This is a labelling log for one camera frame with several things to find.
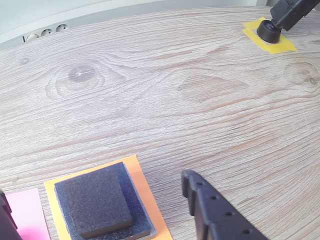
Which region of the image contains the large grey cube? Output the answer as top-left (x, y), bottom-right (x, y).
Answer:
top-left (53, 161), bottom-right (158, 240)

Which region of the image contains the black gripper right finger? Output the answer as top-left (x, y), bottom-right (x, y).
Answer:
top-left (181, 170), bottom-right (270, 240)

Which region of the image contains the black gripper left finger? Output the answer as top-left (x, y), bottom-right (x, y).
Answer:
top-left (0, 189), bottom-right (25, 240)

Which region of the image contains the medium black cube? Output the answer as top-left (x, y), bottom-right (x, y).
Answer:
top-left (65, 171), bottom-right (133, 238)

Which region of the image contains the orange paper sheet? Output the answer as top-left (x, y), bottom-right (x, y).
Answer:
top-left (44, 154), bottom-right (174, 240)

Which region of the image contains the beige plug in socket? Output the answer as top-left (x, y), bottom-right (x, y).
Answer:
top-left (24, 33), bottom-right (40, 43)

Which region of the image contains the black camera stand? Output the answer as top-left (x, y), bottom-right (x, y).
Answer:
top-left (256, 0), bottom-right (320, 45)

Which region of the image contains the pink paper sheet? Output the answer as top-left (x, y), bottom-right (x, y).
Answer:
top-left (4, 187), bottom-right (50, 240)

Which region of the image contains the white wall cable duct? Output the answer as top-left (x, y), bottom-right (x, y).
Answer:
top-left (0, 0), bottom-right (258, 51)

